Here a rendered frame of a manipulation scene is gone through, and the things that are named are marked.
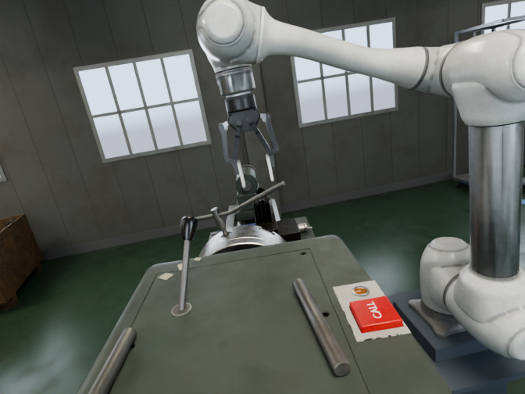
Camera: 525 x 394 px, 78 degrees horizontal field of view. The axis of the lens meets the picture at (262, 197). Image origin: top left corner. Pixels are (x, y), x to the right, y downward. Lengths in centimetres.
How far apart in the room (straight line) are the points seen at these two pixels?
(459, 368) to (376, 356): 74
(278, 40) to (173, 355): 57
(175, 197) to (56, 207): 146
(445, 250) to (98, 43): 403
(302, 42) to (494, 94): 38
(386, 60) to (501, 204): 42
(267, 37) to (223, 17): 10
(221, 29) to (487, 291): 82
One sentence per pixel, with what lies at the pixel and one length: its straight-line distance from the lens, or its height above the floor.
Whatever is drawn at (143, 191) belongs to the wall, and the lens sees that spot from 444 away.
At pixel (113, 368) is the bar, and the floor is 127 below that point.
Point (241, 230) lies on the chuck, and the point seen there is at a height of 124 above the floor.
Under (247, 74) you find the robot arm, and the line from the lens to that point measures 82.
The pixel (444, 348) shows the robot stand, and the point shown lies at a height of 80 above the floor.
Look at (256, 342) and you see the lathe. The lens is 53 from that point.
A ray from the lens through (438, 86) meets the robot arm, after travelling 92.
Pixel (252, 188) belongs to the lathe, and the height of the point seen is 105.
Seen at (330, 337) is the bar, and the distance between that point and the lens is 48.
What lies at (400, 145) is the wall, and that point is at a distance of 487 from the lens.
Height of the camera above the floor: 160
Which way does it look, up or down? 18 degrees down
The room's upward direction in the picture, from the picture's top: 10 degrees counter-clockwise
